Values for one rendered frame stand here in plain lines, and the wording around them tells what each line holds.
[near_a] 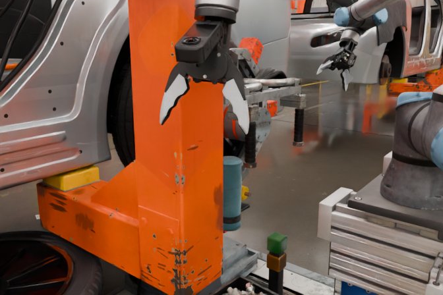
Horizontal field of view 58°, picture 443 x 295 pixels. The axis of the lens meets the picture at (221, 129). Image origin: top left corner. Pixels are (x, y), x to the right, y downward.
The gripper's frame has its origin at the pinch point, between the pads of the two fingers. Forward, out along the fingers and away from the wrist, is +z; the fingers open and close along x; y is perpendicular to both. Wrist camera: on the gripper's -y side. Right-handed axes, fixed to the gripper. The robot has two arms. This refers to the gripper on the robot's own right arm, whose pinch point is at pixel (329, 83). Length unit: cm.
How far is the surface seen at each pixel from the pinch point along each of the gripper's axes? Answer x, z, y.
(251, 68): -34.4, 11.8, 0.0
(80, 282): -59, 103, 25
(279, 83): -26.5, 19.0, 16.8
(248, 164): -28, 53, 25
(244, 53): -40.5, 9.9, 5.0
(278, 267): -18, 78, 49
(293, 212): 60, 42, -105
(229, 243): -1, 78, -36
